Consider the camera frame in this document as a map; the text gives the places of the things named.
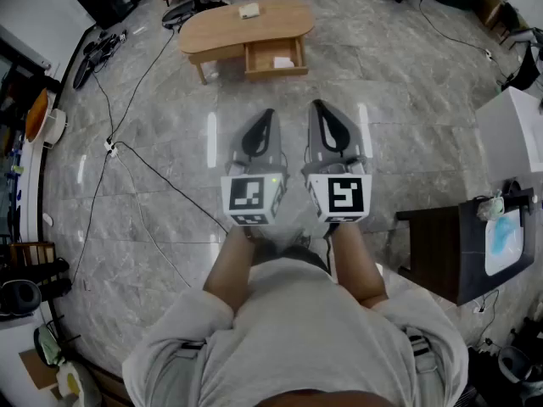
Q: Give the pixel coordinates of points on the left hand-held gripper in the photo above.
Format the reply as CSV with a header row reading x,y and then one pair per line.
x,y
246,197

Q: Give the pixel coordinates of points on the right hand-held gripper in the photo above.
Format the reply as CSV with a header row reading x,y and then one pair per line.
x,y
345,195

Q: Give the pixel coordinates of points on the wooden drawer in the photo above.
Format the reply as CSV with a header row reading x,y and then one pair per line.
x,y
275,71

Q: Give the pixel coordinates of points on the person's left forearm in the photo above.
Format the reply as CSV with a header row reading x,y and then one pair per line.
x,y
229,269

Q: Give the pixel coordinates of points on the person's right forearm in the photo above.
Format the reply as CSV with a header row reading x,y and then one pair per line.
x,y
356,265

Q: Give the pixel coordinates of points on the wooden coffee table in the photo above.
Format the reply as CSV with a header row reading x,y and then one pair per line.
x,y
275,26

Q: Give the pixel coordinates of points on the white tissue pack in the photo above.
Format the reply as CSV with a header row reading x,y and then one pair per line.
x,y
283,63

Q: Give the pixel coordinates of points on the person's black trousers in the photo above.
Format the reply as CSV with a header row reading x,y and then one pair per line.
x,y
292,256

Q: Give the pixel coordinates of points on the small beige box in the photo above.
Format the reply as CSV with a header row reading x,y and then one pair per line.
x,y
249,11

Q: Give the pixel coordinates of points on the black side table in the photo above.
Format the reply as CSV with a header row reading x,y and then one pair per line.
x,y
441,252

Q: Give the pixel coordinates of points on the crumpled plastic bag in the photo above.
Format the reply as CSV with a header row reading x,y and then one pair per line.
x,y
490,208

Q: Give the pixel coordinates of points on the small white power strip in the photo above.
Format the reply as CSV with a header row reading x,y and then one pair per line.
x,y
488,54

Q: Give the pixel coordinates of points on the black floor equipment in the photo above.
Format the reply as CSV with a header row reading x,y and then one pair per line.
x,y
95,53

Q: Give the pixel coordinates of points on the blue cloth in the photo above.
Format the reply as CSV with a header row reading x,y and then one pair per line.
x,y
505,231

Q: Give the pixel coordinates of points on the person's grey shirt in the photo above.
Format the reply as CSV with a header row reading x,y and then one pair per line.
x,y
297,337

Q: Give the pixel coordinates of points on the white round basket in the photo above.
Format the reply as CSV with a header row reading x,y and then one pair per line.
x,y
57,127

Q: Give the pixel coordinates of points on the black chair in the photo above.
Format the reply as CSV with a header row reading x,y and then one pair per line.
x,y
528,66

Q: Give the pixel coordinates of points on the white tray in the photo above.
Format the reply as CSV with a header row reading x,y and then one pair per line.
x,y
505,261

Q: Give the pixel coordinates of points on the white computer mouse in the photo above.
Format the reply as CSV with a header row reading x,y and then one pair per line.
x,y
47,219

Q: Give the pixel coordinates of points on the grey trash bin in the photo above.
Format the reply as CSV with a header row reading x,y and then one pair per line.
x,y
513,363

